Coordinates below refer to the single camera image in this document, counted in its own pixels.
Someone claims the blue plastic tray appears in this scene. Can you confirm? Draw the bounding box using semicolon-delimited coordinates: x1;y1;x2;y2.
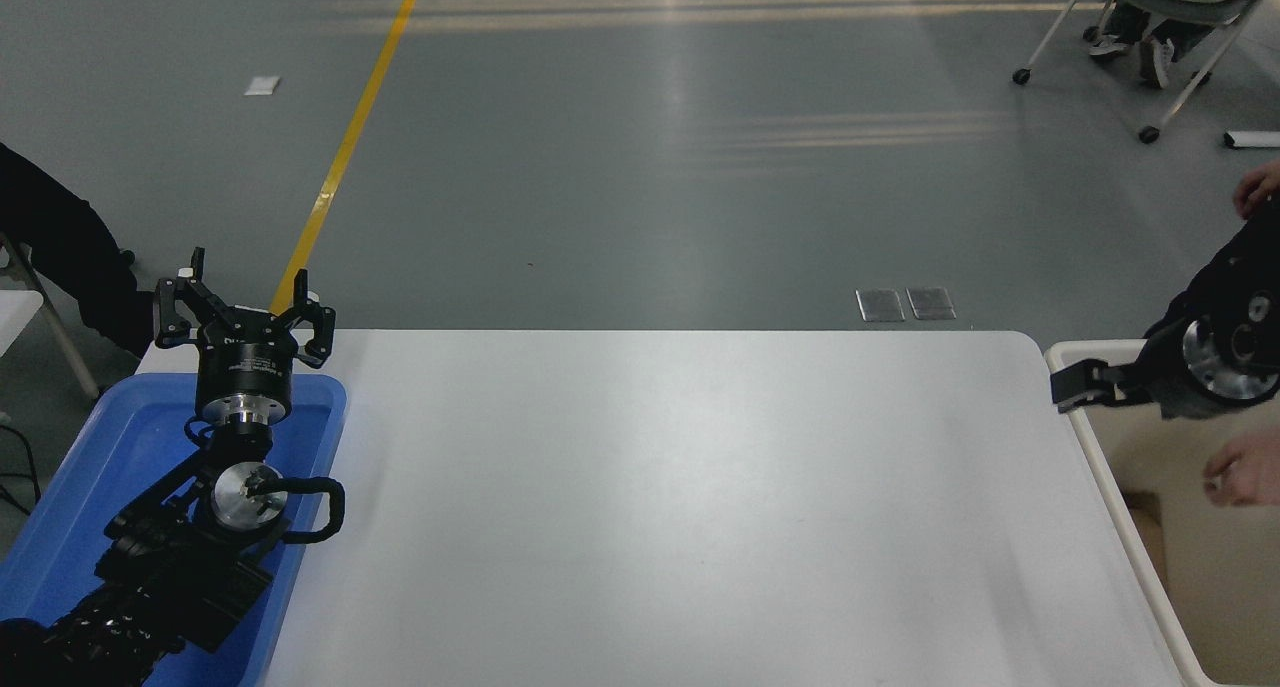
0;371;348;687

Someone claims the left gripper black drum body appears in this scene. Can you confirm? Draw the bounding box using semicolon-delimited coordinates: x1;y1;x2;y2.
196;327;301;401

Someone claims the thin black floor cable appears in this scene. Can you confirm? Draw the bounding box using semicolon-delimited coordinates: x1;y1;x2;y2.
0;425;41;518

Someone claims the small white side table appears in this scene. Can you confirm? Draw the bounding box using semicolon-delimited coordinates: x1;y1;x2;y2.
0;289;46;354

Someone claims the person's hand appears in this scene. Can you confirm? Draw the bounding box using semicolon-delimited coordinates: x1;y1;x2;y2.
1203;431;1280;509
1233;161;1280;219

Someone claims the large pale bin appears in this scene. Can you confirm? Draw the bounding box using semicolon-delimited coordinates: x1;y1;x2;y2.
1045;340;1280;687

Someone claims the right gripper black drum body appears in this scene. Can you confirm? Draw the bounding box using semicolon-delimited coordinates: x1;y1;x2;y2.
1135;315;1227;421

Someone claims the grey metal chair leg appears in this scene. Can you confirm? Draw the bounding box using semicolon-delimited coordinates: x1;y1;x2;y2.
0;229;101;400

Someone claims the wheeled grey chair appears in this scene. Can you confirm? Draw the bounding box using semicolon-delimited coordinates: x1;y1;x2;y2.
1012;0;1280;145

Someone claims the person on wheeled chair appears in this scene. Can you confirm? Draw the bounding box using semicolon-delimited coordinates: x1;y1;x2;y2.
1088;0;1271;90

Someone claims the seated person in black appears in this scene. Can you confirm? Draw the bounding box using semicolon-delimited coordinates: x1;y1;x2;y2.
0;139;161;358

